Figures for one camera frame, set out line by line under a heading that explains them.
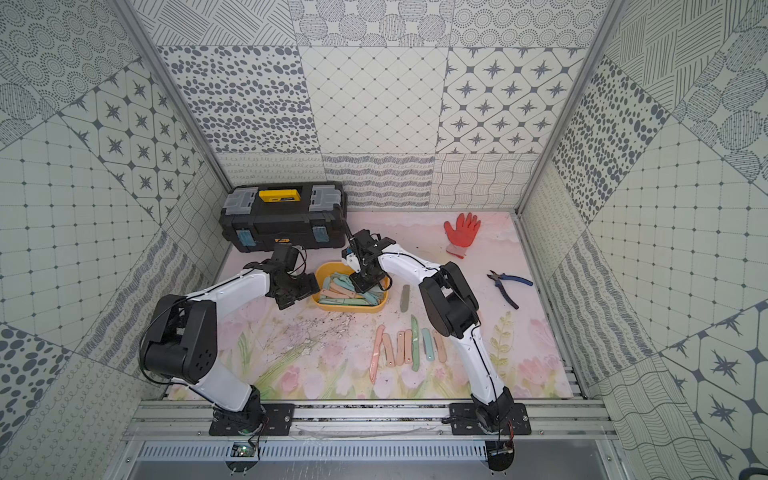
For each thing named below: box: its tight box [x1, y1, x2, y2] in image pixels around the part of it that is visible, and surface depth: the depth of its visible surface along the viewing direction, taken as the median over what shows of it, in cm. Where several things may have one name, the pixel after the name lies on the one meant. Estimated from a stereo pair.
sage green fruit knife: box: [400, 284, 410, 313], surface depth 100 cm
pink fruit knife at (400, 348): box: [396, 330, 405, 366], surface depth 87 cm
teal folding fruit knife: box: [421, 328, 435, 362], surface depth 88 cm
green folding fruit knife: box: [411, 314, 421, 372], surface depth 88 cm
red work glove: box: [444, 212, 481, 259], surface depth 117 cm
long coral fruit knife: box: [369, 324, 385, 385], surface depth 87 cm
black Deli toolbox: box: [219, 181, 347, 253], surface depth 100 cm
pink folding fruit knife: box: [382, 332, 395, 368], surface depth 87 cm
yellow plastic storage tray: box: [312, 261, 389, 312], surface depth 95 cm
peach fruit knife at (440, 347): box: [433, 330, 447, 363], surface depth 88 cm
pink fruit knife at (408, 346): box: [404, 329, 413, 364], surface depth 88 cm
